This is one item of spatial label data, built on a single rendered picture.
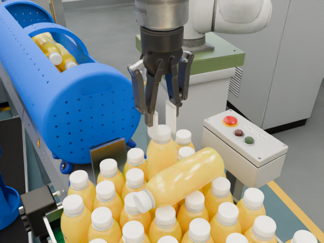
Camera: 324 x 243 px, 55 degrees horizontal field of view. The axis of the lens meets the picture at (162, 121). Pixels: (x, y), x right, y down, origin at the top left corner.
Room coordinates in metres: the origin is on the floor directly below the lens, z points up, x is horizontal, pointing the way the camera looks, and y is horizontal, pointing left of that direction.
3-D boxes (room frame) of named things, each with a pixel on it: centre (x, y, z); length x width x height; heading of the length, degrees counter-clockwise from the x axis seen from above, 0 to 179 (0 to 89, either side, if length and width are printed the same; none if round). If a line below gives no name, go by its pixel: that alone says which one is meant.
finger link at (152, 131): (0.52, 0.02, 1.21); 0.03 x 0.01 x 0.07; 33
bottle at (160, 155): (0.53, 0.00, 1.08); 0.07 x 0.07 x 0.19
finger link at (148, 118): (0.51, 0.03, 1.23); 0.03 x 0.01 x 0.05; 123
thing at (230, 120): (0.68, -0.18, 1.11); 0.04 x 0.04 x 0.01
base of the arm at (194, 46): (1.33, -0.10, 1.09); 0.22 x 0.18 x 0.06; 28
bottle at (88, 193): (0.49, 0.18, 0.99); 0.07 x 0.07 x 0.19
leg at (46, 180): (1.50, 0.77, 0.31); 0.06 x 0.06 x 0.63; 33
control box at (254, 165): (0.64, -0.21, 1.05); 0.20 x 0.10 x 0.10; 33
